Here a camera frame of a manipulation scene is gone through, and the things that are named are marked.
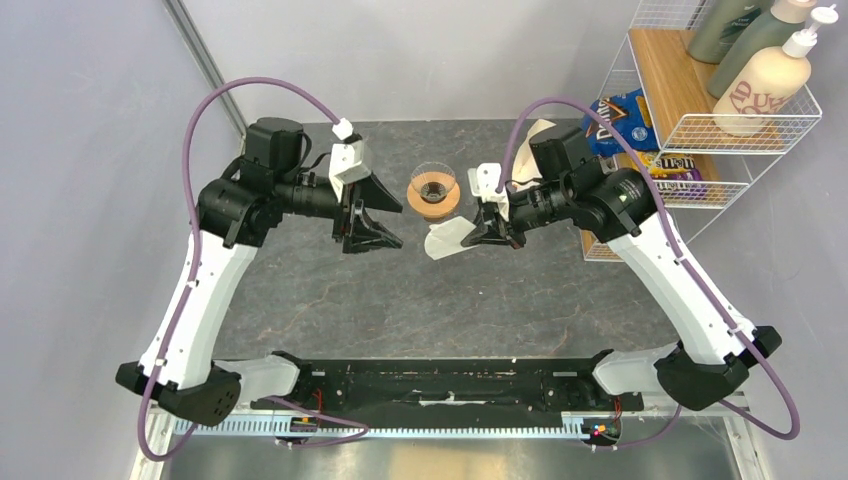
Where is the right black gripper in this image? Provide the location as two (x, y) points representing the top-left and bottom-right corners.
(461, 178), (572, 250)

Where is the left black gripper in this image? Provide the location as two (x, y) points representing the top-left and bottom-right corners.
(277, 168), (403, 254)

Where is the single white coffee filter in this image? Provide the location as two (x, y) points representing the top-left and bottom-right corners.
(424, 216), (475, 261)

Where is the round wooden dripper stand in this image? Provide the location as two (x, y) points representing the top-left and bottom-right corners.
(406, 183), (461, 222)

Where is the clear glass dripper cone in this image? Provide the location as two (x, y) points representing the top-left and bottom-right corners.
(410, 162), (457, 201)

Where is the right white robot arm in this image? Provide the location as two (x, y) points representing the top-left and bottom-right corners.
(461, 126), (782, 411)

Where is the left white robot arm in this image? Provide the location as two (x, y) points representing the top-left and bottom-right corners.
(116, 117), (403, 427)

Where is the blue Doritos chip bag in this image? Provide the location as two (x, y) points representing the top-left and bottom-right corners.
(581, 88), (659, 157)

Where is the yellow M&M's candy bag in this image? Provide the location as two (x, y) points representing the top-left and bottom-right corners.
(637, 151), (707, 203)

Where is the cream pump lotion bottle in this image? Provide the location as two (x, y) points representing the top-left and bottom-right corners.
(713, 4), (839, 137)

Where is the dark green bottle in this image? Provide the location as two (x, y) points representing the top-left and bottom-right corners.
(687, 0), (771, 65)

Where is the green bottle beige cap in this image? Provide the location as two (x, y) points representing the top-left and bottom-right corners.
(706, 0), (817, 99)

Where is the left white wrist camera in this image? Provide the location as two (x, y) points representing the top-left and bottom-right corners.
(328, 118), (373, 203)

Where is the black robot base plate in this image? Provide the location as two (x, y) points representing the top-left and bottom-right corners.
(285, 357), (645, 429)

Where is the white wire shelf rack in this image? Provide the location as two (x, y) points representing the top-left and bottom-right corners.
(598, 1), (822, 242)

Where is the aluminium frame rail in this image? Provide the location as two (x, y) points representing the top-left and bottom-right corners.
(129, 370), (773, 480)

